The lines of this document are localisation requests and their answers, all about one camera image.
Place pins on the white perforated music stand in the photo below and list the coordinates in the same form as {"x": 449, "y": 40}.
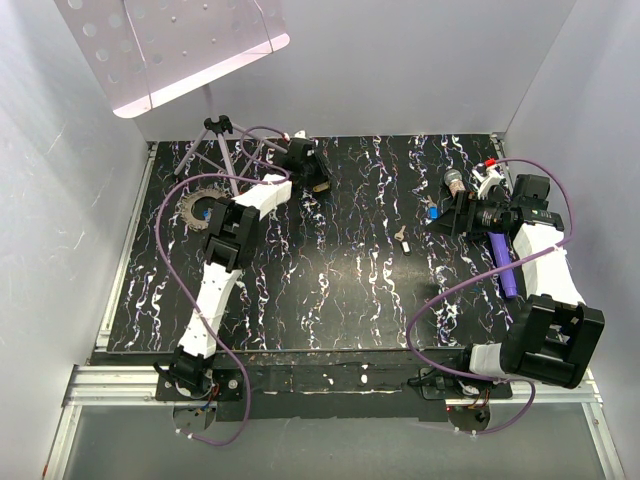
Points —
{"x": 145, "y": 54}

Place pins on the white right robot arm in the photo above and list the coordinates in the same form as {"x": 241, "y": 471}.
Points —
{"x": 553, "y": 338}

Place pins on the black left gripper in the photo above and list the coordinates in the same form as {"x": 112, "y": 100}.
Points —
{"x": 323, "y": 176}

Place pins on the silver key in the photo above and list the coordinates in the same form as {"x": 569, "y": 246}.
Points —
{"x": 400, "y": 234}

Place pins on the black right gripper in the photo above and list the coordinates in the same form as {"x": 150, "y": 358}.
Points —
{"x": 459, "y": 216}

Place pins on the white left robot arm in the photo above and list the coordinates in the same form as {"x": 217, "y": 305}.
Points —
{"x": 231, "y": 228}

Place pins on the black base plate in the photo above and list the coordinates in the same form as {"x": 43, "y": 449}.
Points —
{"x": 316, "y": 384}

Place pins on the aluminium rail frame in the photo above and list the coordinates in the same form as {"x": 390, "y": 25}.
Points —
{"x": 328, "y": 275}

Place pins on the blue key tag with key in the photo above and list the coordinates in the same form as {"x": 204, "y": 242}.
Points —
{"x": 433, "y": 209}

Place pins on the purple toy microphone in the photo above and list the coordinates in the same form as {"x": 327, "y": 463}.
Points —
{"x": 454, "y": 181}

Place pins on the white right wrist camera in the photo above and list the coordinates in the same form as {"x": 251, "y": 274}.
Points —
{"x": 488, "y": 175}

